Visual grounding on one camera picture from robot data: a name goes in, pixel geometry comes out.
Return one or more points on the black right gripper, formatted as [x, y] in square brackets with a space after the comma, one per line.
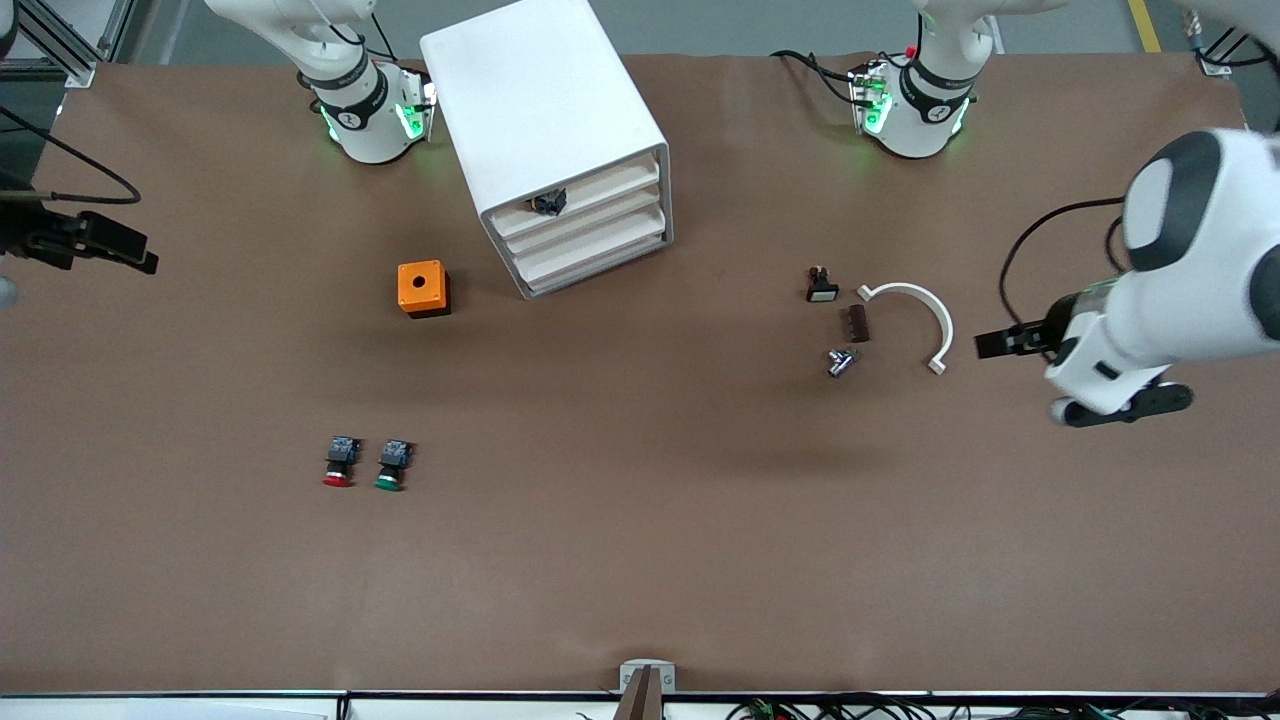
[30, 232]

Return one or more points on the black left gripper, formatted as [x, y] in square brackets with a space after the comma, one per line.
[1037, 336]

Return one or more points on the red mushroom push button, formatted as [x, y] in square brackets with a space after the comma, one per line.
[340, 460]

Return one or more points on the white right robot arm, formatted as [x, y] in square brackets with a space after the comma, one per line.
[370, 130]

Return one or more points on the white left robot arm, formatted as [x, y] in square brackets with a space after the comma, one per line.
[1200, 300]

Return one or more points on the green mushroom push button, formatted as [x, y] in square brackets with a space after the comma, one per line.
[393, 465]

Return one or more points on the brown terminal block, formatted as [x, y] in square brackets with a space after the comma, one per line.
[857, 324]

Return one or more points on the small silver metal connector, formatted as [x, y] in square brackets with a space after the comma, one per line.
[841, 362]

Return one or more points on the metal base connector plate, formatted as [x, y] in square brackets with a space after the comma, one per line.
[868, 100]
[418, 105]

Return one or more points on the orange box with hole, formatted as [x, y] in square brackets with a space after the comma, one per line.
[410, 296]

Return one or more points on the small black component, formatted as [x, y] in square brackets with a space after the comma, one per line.
[548, 203]

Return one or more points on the white curved plastic bracket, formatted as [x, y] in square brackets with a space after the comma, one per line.
[943, 325]

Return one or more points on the black switch white square cap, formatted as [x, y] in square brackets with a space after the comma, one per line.
[822, 288]

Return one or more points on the aluminium frame profile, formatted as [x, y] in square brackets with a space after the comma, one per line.
[60, 45]
[1225, 55]

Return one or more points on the white table edge rail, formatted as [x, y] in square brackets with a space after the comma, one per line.
[200, 708]

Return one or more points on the grey metal mount bracket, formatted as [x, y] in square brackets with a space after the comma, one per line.
[630, 675]

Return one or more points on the brown tapered post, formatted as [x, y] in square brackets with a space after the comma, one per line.
[642, 700]

